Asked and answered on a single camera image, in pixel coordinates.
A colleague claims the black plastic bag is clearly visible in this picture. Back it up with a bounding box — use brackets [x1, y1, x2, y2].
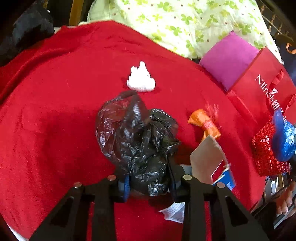
[95, 90, 180, 196]

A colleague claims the orange plastic wrapper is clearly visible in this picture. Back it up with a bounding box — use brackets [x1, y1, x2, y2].
[188, 108, 221, 141]

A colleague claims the blue foil wrapper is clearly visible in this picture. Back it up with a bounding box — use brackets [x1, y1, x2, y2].
[271, 109, 295, 162]

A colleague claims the right hand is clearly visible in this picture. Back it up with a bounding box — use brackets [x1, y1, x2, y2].
[276, 181, 295, 215]

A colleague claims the small blue white carton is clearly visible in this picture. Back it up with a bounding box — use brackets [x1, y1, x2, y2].
[190, 135, 236, 190]

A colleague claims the crumpled white paper scrap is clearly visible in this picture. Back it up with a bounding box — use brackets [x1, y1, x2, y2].
[159, 202, 185, 223]

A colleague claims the red plastic mesh basket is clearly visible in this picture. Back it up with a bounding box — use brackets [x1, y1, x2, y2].
[251, 119, 290, 177]

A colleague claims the crumpled white tissue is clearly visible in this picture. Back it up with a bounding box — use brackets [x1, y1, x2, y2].
[126, 61, 156, 92]

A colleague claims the red blanket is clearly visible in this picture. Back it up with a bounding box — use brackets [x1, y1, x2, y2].
[1, 21, 265, 238]

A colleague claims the magenta pillow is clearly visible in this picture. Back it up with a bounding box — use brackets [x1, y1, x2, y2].
[199, 31, 259, 91]

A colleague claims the red paper gift bag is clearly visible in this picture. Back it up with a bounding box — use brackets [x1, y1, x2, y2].
[226, 46, 296, 212]

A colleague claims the green clover patterned quilt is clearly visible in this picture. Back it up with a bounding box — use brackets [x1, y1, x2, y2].
[87, 0, 281, 61]

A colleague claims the black lace garment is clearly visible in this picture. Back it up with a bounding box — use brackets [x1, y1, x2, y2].
[1, 1, 55, 66]

